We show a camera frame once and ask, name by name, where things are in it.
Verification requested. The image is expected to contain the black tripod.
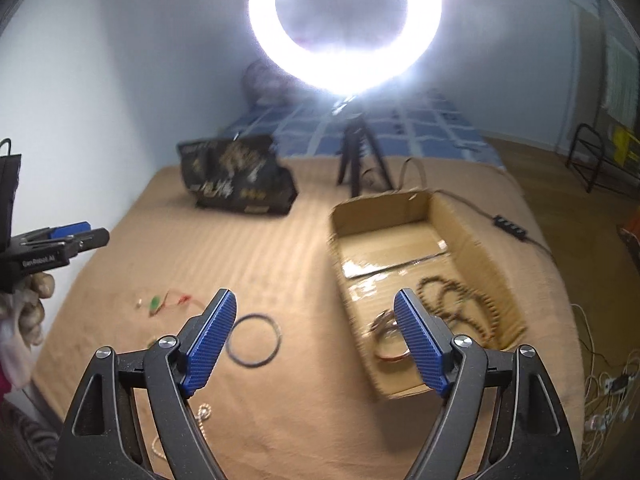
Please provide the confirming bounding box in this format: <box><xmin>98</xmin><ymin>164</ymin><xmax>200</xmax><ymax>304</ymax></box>
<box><xmin>336</xmin><ymin>95</ymin><xmax>393</xmax><ymax>198</ymax></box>

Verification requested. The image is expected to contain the green pendant red cord necklace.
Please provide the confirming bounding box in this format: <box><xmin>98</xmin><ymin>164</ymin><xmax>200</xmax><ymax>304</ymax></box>
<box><xmin>134</xmin><ymin>290</ymin><xmax>206</xmax><ymax>317</ymax></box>

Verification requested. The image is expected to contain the power strip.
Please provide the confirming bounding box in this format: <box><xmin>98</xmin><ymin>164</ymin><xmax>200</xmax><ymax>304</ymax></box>
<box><xmin>602</xmin><ymin>372</ymin><xmax>633</xmax><ymax>396</ymax></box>

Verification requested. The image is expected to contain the white ring light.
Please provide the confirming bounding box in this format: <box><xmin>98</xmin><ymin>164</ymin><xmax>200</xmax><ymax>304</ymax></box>
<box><xmin>248</xmin><ymin>0</ymin><xmax>443</xmax><ymax>96</ymax></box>

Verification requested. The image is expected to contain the yellow crate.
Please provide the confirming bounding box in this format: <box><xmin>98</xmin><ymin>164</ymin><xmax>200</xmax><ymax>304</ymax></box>
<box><xmin>612</xmin><ymin>127</ymin><xmax>640</xmax><ymax>166</ymax></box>

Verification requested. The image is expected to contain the black cable with inline switch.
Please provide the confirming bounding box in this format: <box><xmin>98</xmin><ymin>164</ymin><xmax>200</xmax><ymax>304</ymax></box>
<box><xmin>397</xmin><ymin>157</ymin><xmax>553</xmax><ymax>261</ymax></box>

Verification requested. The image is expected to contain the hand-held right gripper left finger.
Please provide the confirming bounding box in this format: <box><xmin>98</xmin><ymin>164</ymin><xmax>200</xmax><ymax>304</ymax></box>
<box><xmin>55</xmin><ymin>288</ymin><xmax>237</xmax><ymax>480</ymax></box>

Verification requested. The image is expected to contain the blue checked bed sheet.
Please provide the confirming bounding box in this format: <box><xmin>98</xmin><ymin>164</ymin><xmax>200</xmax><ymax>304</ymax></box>
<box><xmin>220</xmin><ymin>87</ymin><xmax>506</xmax><ymax>171</ymax></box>

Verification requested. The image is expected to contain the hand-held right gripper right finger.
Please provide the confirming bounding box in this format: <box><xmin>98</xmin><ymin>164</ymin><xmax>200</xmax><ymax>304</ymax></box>
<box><xmin>393</xmin><ymin>288</ymin><xmax>581</xmax><ymax>480</ymax></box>

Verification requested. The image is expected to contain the black bangle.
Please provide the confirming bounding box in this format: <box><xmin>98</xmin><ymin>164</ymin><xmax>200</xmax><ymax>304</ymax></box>
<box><xmin>226</xmin><ymin>313</ymin><xmax>282</xmax><ymax>368</ymax></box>

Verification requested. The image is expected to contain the person's left hand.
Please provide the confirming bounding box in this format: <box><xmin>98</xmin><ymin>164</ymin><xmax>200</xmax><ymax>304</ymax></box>
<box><xmin>0</xmin><ymin>273</ymin><xmax>55</xmax><ymax>348</ymax></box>

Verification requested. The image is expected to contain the pile of bead bracelets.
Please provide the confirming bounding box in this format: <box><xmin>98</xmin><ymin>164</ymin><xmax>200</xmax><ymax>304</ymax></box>
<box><xmin>369</xmin><ymin>275</ymin><xmax>502</xmax><ymax>361</ymax></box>

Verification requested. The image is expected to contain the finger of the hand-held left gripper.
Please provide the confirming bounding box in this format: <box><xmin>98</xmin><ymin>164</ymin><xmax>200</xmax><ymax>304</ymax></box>
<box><xmin>59</xmin><ymin>228</ymin><xmax>111</xmax><ymax>260</ymax></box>
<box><xmin>15</xmin><ymin>221</ymin><xmax>91</xmax><ymax>247</ymax></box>

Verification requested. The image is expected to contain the cardboard box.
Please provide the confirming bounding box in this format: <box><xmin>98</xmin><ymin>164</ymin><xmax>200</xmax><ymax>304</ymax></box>
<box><xmin>327</xmin><ymin>189</ymin><xmax>528</xmax><ymax>401</ymax></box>

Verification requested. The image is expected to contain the tangle of white cables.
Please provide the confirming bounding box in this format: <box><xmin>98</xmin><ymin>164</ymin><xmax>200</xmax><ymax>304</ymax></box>
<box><xmin>570</xmin><ymin>302</ymin><xmax>640</xmax><ymax>441</ymax></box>

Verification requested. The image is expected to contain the black snack bag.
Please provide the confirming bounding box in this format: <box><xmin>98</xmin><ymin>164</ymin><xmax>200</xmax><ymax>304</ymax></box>
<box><xmin>177</xmin><ymin>135</ymin><xmax>299</xmax><ymax>217</ymax></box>

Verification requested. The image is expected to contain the black low shoe rack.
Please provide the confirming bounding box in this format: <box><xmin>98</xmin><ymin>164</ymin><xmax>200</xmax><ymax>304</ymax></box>
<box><xmin>566</xmin><ymin>124</ymin><xmax>640</xmax><ymax>193</ymax></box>

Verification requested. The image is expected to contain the silver bead chain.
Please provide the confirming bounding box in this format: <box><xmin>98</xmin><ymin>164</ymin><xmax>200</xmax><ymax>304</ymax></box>
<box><xmin>150</xmin><ymin>402</ymin><xmax>215</xmax><ymax>461</ymax></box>

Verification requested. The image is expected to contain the person's striped clothing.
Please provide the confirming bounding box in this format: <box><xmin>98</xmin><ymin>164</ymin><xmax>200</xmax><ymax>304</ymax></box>
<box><xmin>0</xmin><ymin>400</ymin><xmax>57</xmax><ymax>480</ymax></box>

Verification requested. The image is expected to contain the striped hanging towel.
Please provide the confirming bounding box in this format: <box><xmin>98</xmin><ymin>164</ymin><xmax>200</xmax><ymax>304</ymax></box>
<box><xmin>601</xmin><ymin>35</ymin><xmax>640</xmax><ymax>123</ymax></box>

